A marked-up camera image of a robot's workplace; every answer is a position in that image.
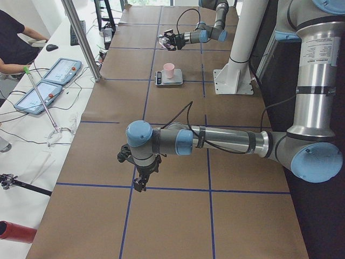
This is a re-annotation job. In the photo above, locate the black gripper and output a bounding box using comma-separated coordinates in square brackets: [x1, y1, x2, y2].
[163, 29, 185, 51]
[133, 156, 162, 192]

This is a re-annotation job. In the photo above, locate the clear glass sauce bottle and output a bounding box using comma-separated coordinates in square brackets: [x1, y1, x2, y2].
[157, 35, 172, 48]

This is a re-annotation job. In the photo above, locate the pink plastic cup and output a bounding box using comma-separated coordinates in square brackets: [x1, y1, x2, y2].
[163, 63, 175, 79]

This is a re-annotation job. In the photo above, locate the white digital kitchen scale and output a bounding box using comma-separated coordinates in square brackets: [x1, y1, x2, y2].
[154, 69, 184, 86]

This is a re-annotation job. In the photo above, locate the black keyboard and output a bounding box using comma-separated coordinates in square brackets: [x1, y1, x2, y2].
[70, 20, 86, 46]

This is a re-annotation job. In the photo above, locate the far blue teach pendant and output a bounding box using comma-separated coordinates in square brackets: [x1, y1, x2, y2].
[42, 58, 82, 86]

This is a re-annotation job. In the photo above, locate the blue teach pendant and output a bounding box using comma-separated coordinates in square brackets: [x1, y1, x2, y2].
[14, 81, 63, 115]
[42, 58, 82, 86]

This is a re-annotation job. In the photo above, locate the black computer mouse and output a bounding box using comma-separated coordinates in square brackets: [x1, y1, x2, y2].
[46, 44, 58, 52]

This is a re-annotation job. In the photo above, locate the black tripod pole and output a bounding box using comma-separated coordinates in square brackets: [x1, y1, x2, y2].
[1, 174, 52, 196]

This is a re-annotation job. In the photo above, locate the near blue teach pendant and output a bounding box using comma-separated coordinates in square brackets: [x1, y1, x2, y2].
[14, 81, 63, 115]

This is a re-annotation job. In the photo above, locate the red cylinder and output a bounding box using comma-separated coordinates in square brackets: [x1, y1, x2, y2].
[1, 221, 37, 243]

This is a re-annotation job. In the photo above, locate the metal rod green tip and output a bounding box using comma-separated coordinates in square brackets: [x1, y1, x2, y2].
[23, 66, 60, 132]

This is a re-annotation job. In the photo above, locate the seated person in black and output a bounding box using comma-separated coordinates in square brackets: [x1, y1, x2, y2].
[1, 10, 49, 74]

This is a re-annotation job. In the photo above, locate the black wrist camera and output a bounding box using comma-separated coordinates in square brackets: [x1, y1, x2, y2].
[117, 144, 134, 164]

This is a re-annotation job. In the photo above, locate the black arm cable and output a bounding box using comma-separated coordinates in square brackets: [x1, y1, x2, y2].
[158, 101, 299, 155]
[176, 8, 201, 36]

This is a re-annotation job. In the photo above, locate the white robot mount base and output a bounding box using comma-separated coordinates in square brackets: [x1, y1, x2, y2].
[213, 0, 268, 95]

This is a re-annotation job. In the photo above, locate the aluminium frame post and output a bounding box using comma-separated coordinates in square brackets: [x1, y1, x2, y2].
[61, 0, 101, 82]

